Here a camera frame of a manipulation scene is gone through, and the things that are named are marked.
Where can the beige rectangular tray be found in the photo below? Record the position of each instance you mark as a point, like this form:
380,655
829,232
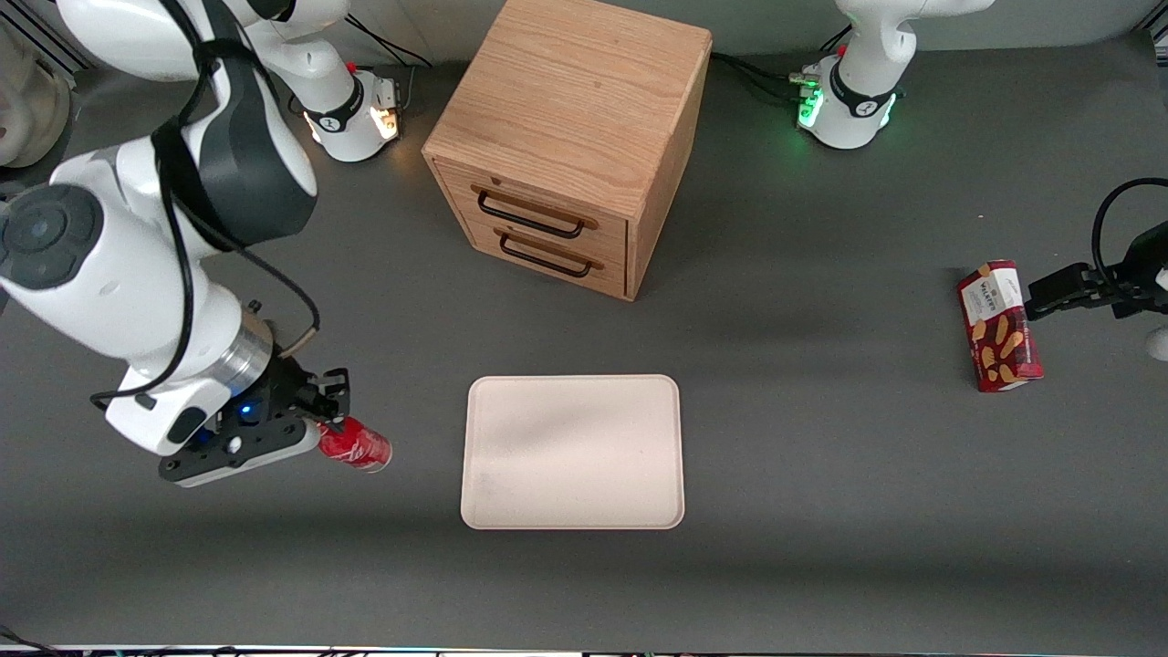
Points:
573,452

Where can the wooden drawer front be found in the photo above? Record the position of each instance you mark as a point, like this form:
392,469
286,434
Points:
602,239
611,278

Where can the aluminium frame rail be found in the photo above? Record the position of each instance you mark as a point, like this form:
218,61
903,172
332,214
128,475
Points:
46,41

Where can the beige round background object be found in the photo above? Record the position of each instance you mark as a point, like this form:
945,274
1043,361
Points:
27,109

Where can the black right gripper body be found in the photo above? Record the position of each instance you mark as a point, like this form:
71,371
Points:
285,387

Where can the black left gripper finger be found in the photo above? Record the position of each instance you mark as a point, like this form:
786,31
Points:
1060,292
1113,290

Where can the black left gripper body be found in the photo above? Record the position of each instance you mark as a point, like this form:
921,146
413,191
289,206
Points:
1142,265

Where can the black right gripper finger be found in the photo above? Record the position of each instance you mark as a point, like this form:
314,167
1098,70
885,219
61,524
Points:
330,423
333,383

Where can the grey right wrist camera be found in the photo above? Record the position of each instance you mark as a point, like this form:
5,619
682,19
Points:
237,456

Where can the wooden drawer cabinet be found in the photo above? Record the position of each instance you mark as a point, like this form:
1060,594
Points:
575,91

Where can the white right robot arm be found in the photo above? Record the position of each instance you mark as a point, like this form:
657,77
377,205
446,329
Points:
119,265

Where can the red tartan shortbread box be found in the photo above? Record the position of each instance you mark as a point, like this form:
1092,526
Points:
999,338

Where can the red soda can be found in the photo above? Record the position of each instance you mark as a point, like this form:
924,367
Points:
360,447

